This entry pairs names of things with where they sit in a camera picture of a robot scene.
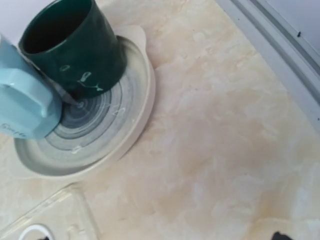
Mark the clear phone case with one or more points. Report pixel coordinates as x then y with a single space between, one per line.
65 216

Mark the light blue mug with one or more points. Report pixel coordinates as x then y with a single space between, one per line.
29 107

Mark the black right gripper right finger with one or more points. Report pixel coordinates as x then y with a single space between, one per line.
280 236

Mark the aluminium frame rail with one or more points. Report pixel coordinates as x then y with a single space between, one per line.
285 49

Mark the dark green mug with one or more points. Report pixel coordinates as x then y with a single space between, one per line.
73 44

